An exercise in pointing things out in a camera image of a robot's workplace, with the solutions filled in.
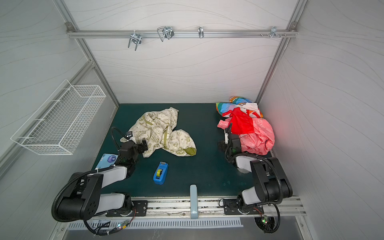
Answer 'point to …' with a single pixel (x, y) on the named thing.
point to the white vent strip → (103, 225)
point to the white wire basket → (55, 125)
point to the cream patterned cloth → (157, 128)
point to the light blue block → (194, 202)
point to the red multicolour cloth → (242, 112)
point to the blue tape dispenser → (160, 175)
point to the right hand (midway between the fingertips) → (231, 136)
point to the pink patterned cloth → (260, 142)
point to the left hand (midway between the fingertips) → (139, 137)
